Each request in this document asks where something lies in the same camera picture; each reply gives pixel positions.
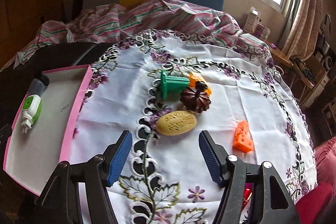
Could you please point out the orange plastic toy piece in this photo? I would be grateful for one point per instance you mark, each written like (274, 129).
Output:
(197, 78)

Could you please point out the brown pumpkin-shaped lid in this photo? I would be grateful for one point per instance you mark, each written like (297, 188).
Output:
(195, 99)

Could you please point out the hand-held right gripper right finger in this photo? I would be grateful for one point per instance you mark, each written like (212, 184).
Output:
(210, 158)

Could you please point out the white embroidered floral tablecloth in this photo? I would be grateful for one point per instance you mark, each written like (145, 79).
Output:
(210, 69)

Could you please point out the pink small box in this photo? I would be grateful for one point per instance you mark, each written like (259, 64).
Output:
(261, 29)

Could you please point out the white green plug-in device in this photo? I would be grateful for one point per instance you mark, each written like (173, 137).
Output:
(30, 111)

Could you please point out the grey bottle with black cap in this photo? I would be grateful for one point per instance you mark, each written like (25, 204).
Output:
(39, 83)

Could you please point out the red cloth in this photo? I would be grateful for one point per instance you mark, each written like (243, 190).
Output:
(326, 166)

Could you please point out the cluttered shelf unit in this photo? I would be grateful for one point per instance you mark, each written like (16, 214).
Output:
(317, 61)

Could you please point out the orange cheese toy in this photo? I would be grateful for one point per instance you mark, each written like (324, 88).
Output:
(241, 138)

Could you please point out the wooden nightstand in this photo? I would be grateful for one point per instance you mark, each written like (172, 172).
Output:
(281, 54)

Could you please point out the pink-rimmed white tray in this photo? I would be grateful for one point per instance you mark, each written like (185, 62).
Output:
(52, 119)

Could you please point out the pink striped bedsheet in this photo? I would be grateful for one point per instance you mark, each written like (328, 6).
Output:
(157, 14)

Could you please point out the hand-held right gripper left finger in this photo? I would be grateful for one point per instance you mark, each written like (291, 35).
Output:
(119, 158)

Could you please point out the green plastic toy piece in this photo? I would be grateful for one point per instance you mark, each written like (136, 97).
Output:
(173, 83)

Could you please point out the red toy piece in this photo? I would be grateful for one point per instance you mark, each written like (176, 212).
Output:
(247, 193)

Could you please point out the white small box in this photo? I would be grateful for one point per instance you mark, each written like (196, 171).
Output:
(252, 16)

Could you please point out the yellow oval patterned soap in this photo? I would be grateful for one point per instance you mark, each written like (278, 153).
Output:
(176, 123)

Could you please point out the beige patterned curtain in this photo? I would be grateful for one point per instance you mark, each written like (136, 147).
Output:
(302, 3)

